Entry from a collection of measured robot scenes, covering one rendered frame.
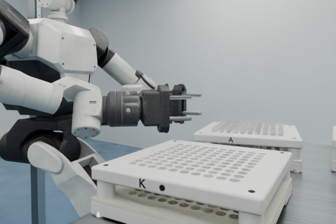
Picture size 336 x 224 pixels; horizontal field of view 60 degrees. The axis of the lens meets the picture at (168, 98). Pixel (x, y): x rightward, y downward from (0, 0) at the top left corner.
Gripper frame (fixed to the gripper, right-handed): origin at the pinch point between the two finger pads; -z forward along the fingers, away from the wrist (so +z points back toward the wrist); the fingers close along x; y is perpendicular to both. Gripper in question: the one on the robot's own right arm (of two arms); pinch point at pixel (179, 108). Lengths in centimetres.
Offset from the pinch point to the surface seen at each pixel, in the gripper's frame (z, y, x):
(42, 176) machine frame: 59, -121, 53
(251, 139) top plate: -13.9, 12.2, 6.4
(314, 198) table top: -15.8, 30.7, 12.9
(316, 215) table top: -11.7, 36.3, 12.9
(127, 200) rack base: 15.4, 31.8, 10.4
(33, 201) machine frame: 65, -120, 68
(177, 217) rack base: 9.5, 38.4, 10.4
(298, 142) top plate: -22.2, 17.3, 6.3
